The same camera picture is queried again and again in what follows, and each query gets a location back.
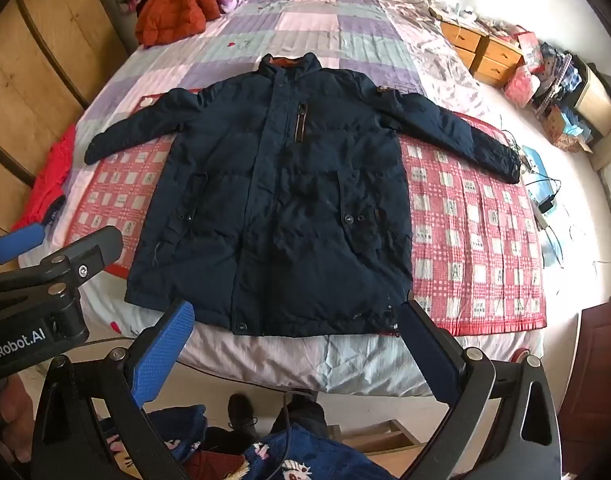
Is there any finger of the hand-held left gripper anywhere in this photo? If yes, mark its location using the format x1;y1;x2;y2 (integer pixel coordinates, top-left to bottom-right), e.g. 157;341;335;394
38;226;125;301
0;224;47;267

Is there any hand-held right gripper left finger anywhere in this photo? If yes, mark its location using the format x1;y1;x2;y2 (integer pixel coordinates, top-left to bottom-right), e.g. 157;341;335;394
31;299;196;480

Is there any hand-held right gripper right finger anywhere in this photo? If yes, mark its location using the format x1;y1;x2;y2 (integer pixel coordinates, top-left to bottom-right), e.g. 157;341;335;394
396;299;561;480

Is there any navy padded jacket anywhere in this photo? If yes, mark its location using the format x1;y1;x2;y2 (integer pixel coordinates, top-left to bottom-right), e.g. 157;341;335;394
84;53;522;337

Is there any person's left hand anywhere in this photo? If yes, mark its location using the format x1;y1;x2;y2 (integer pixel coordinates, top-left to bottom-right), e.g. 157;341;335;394
0;377;38;461

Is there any red garment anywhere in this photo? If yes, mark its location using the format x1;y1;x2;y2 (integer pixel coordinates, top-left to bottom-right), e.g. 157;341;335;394
24;124;78;226

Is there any black shoe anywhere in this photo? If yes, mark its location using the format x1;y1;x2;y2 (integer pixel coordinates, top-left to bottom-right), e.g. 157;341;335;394
228;394;258;441

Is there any dark trouser leg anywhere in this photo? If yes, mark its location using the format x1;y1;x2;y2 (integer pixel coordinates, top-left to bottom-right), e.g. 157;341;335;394
272;394;329;436

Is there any blue printed fleece garment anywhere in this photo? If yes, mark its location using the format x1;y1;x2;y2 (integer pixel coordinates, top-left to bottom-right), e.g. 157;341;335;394
150;405;411;480

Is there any red-brown wooden door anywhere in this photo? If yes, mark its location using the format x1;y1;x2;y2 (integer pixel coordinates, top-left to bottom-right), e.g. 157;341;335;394
558;296;611;461

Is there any wooden wardrobe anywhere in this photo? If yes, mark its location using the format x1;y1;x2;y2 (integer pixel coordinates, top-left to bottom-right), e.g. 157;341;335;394
0;0;131;241

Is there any orange puffer jacket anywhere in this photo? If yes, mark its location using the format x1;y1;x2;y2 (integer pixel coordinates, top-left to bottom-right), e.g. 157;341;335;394
135;0;222;48

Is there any cardboard box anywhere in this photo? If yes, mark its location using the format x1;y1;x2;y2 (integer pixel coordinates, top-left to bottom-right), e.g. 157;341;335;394
543;102;593;153

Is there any white floral sheet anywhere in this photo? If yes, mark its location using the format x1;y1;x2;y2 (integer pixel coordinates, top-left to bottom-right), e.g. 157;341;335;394
380;0;501;121

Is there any purple patchwork quilt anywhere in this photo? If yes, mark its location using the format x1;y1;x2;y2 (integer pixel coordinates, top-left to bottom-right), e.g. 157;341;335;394
35;0;546;396

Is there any pile of pink packets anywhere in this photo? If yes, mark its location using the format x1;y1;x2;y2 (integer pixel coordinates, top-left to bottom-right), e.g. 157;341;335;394
503;25;543;106

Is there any wooden nightstand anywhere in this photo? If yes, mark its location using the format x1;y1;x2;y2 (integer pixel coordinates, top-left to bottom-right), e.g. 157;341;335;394
440;19;526;86

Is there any black cable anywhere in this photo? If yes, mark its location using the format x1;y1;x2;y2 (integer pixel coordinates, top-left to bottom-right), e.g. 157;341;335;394
265;392;293;480

